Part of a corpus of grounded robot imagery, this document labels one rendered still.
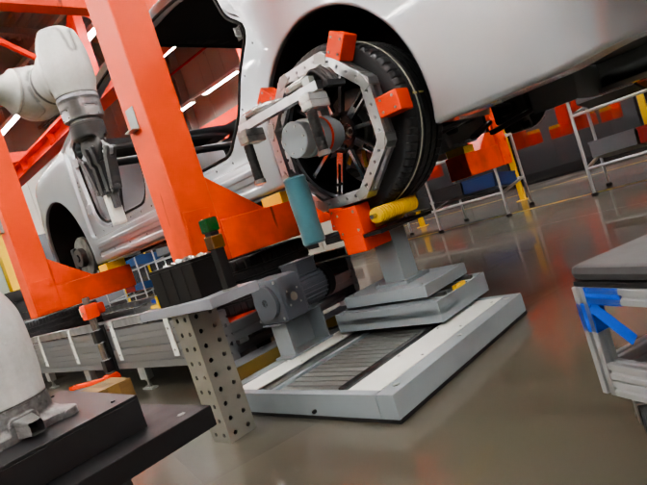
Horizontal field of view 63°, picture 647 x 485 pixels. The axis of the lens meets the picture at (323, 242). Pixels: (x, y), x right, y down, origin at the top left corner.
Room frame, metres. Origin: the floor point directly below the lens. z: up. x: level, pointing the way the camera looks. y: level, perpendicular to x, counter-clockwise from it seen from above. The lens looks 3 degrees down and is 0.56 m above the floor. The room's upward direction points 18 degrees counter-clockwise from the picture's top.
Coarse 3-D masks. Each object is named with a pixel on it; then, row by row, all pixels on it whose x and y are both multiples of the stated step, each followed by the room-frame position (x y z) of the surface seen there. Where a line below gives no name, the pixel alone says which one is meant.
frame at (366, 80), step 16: (304, 64) 1.94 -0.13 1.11; (320, 64) 1.90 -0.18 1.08; (336, 64) 1.86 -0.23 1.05; (352, 64) 1.85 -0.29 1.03; (288, 80) 2.01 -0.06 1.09; (352, 80) 1.82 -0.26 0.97; (368, 80) 1.77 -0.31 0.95; (368, 96) 1.79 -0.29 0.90; (288, 112) 2.12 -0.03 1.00; (368, 112) 1.80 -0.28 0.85; (272, 128) 2.12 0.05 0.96; (384, 128) 1.78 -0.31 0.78; (272, 144) 2.15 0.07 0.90; (384, 144) 1.78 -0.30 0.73; (288, 160) 2.18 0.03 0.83; (384, 160) 1.85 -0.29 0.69; (288, 176) 2.13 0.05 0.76; (368, 176) 1.86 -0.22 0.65; (320, 192) 2.09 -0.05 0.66; (352, 192) 1.92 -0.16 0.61; (368, 192) 1.87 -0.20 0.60; (320, 208) 2.04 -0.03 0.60
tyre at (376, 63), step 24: (360, 48) 1.87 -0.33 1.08; (384, 48) 1.93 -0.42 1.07; (384, 72) 1.82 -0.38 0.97; (408, 72) 1.88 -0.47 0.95; (288, 120) 2.18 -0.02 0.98; (408, 120) 1.80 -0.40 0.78; (432, 120) 1.90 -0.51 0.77; (408, 144) 1.82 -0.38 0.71; (432, 144) 1.93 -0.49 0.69; (408, 168) 1.86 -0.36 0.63; (432, 168) 2.02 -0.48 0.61; (384, 192) 1.93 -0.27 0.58; (408, 192) 2.03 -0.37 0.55
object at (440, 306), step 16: (480, 272) 2.05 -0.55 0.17; (448, 288) 2.06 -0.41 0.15; (464, 288) 1.94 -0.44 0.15; (480, 288) 2.02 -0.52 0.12; (384, 304) 2.05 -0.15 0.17; (400, 304) 1.98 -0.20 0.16; (416, 304) 1.86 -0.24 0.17; (432, 304) 1.82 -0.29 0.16; (448, 304) 1.84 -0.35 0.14; (464, 304) 1.92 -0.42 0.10; (352, 320) 2.09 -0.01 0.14; (368, 320) 2.03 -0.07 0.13; (384, 320) 1.98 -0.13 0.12; (400, 320) 1.93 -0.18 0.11; (416, 320) 1.88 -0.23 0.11; (432, 320) 1.83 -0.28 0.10
